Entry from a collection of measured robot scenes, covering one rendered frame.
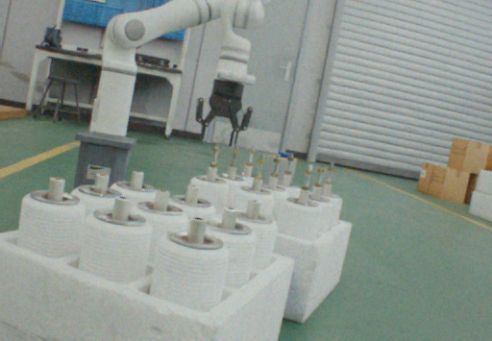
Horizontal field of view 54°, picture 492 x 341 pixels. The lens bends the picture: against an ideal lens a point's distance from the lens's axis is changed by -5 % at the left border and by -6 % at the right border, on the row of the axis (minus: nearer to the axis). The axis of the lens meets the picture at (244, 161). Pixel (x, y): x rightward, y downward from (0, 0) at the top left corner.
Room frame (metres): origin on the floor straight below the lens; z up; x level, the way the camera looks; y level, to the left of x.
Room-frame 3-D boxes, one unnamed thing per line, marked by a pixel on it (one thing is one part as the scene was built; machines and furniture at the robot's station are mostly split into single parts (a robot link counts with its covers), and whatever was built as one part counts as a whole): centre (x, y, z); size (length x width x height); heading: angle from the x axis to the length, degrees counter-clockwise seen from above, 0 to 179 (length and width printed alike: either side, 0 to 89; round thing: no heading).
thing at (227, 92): (1.25, 0.07, 0.45); 0.08 x 0.08 x 0.09
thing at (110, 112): (1.34, 0.37, 0.39); 0.09 x 0.09 x 0.17; 8
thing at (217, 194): (1.25, 0.07, 0.16); 0.10 x 0.10 x 0.18
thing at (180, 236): (0.66, 0.04, 0.25); 0.08 x 0.08 x 0.01
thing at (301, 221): (1.17, -0.15, 0.16); 0.10 x 0.10 x 0.18
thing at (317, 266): (1.32, -0.08, 0.09); 0.39 x 0.39 x 0.18; 69
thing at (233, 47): (1.25, 0.08, 0.62); 0.09 x 0.07 x 0.15; 89
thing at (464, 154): (4.73, -2.09, 0.45); 0.30 x 0.24 x 0.30; 9
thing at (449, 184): (4.71, -1.95, 0.15); 0.30 x 0.24 x 0.30; 7
